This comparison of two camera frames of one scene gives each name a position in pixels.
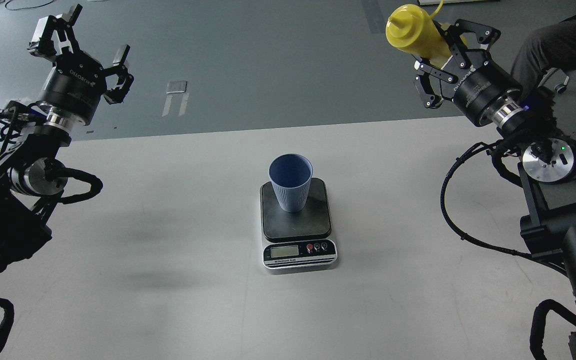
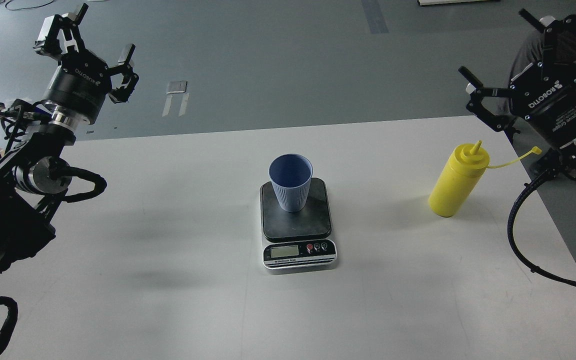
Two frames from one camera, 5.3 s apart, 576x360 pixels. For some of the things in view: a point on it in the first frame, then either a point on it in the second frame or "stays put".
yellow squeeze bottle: [411, 29] -> [466, 166]
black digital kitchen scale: [300, 242] stays put
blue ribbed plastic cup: [291, 174] stays put
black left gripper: [77, 82] stays put
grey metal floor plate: [176, 86] stays put
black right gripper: [478, 84] -> [566, 108]
